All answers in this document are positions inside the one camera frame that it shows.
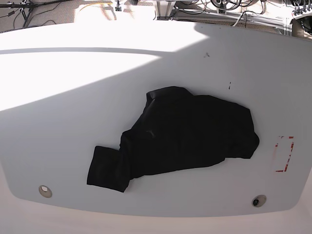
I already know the black T-shirt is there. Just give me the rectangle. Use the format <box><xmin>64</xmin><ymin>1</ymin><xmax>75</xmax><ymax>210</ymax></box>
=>
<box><xmin>87</xmin><ymin>86</ymin><xmax>259</xmax><ymax>192</ymax></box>

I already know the red tape rectangle marker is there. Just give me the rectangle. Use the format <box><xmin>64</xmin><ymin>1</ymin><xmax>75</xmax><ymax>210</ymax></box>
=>
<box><xmin>273</xmin><ymin>136</ymin><xmax>294</xmax><ymax>173</ymax></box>

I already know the right table grommet hole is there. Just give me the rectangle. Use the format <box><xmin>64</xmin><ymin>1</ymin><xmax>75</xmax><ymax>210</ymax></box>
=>
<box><xmin>252</xmin><ymin>195</ymin><xmax>267</xmax><ymax>208</ymax></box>

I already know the table grommet hole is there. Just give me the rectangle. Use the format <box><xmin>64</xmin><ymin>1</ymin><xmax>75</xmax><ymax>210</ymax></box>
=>
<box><xmin>252</xmin><ymin>195</ymin><xmax>267</xmax><ymax>208</ymax></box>
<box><xmin>39</xmin><ymin>185</ymin><xmax>52</xmax><ymax>198</ymax></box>

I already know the left table grommet hole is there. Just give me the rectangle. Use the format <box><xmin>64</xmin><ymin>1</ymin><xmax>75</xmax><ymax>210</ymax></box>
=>
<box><xmin>39</xmin><ymin>185</ymin><xmax>52</xmax><ymax>198</ymax></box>

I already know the black tripod stand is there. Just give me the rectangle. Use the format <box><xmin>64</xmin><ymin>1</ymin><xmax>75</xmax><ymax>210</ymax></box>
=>
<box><xmin>0</xmin><ymin>0</ymin><xmax>71</xmax><ymax>28</ymax></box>

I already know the aluminium frame post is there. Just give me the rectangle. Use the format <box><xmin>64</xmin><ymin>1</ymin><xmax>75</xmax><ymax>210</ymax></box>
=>
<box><xmin>153</xmin><ymin>0</ymin><xmax>176</xmax><ymax>20</ymax></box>

